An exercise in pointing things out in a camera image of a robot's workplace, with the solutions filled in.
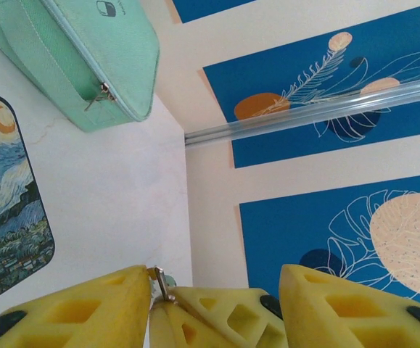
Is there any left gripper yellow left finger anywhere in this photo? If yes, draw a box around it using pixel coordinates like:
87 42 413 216
0 264 153 348

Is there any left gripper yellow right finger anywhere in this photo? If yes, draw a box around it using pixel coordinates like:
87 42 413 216
279 263 420 348

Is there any starry night painted box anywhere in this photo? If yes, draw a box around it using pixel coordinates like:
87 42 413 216
0 92 57 310

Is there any metal zipper pull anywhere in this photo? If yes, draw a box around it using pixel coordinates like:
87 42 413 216
83 82 118 112

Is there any mint green zipper pouch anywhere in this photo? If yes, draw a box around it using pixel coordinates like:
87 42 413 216
0 0 160 133

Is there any aluminium corner post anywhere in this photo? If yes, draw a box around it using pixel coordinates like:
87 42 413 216
184 75 420 149

